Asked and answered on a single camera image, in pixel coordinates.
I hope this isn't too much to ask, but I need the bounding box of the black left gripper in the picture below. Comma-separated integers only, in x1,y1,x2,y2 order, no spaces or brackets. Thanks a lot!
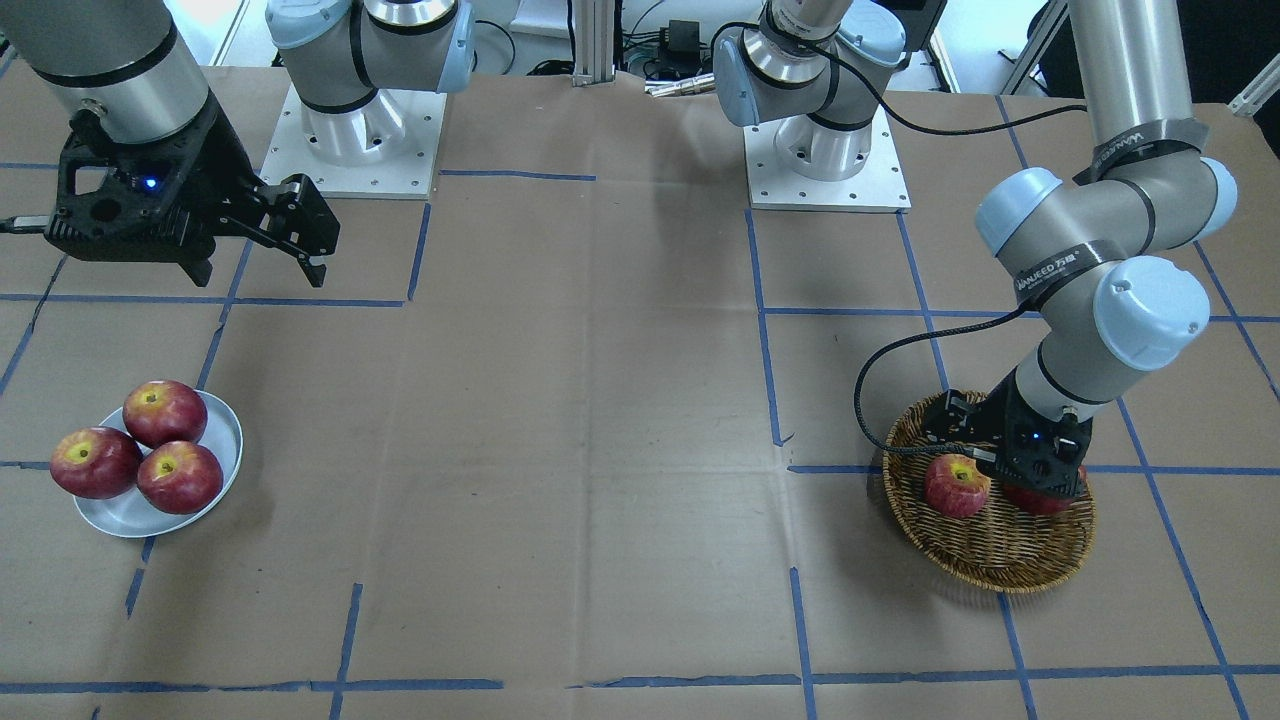
922,372,1093,498

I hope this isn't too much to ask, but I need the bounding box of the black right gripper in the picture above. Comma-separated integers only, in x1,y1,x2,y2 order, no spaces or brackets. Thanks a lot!
46,95,340,287

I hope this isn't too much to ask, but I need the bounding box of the red yellow striped apple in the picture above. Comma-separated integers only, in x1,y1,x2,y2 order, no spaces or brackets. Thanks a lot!
923,454,993,519

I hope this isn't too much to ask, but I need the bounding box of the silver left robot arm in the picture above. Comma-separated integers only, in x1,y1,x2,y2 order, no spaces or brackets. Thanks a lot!
710,1,1238,498

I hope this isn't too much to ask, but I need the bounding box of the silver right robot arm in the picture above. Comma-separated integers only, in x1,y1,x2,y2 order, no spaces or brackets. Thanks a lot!
1,1,474,287

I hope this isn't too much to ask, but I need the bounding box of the dark red apple in basket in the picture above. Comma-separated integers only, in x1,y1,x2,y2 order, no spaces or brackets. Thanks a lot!
1000,482,1082,516

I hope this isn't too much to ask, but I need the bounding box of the round woven wicker basket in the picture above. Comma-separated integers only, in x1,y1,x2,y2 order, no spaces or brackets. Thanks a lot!
882,392,1096,593

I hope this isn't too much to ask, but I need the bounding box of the red apple plate back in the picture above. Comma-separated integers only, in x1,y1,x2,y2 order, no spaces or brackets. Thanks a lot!
122,379,209,448

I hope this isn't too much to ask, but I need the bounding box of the red apple plate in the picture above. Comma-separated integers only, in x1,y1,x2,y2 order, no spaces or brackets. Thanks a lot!
49,427,145,500
122,379,209,448
136,439,225,515

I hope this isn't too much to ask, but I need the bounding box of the red apple plate front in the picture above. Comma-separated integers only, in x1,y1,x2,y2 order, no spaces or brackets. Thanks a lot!
136,439,225,515

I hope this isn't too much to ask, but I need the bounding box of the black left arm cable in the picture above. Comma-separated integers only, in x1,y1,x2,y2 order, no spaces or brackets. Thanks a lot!
712,22,1091,462

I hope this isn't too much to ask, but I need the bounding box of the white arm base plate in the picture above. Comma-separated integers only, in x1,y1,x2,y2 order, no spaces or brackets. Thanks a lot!
742,109,911,213
260,88,448,200

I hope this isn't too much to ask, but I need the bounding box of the aluminium frame post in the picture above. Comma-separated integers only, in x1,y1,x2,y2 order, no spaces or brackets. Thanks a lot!
567,0,622,88

